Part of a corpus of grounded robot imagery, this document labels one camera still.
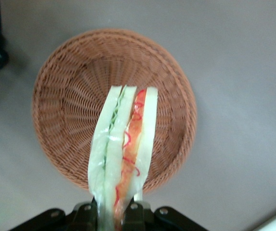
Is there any triangle sandwich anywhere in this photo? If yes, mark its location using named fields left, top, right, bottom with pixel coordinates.
left=87, top=84, right=159, bottom=231

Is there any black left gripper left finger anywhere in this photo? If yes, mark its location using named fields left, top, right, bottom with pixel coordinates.
left=72, top=197, right=100, bottom=231

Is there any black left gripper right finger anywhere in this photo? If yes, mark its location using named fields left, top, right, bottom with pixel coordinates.
left=122, top=201, right=153, bottom=231

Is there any round brown wicker basket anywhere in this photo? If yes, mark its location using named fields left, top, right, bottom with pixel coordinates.
left=31, top=28, right=198, bottom=197

